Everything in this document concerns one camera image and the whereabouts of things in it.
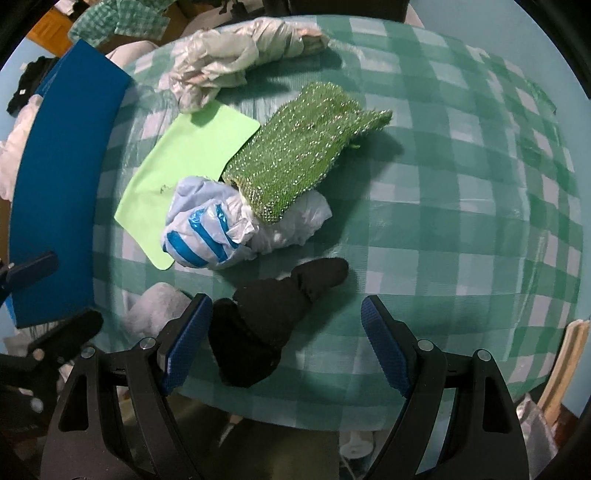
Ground black clothes pile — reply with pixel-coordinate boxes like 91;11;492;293
6;55;61;117

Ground clear plastic sack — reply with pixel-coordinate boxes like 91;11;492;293
512;392;562;472

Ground white blue-striped plastic bag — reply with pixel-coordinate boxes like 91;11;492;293
160;175;333;270

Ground clear plastic bag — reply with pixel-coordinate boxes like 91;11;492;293
157;16;331;114

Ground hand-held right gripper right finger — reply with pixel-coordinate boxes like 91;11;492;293
362;295;530;480

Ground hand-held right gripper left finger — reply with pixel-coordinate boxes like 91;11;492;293
41;293;213;480

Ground green glitter scouring cloth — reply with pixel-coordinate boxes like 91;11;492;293
222;82;393;226

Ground black sock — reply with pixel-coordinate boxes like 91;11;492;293
208;257;350;388

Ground white mesh bath pouf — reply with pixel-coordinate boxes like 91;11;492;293
124;282;195;370

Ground green checkered tablecloth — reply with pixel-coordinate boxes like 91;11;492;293
92;14;585;430

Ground draped green checkered cloth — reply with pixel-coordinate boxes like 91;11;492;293
69;0;170;48

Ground blue and brown cardboard box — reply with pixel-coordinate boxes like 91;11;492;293
9;39;134;329

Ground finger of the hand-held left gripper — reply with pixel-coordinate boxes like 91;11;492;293
25;309;105;370
0;251;59;305

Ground wooden slats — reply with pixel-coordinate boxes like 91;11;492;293
538;318;591;418

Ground grey duvet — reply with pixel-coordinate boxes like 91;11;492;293
0;95;43;202

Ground white plastic bags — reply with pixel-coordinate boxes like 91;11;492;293
114;100;261;271

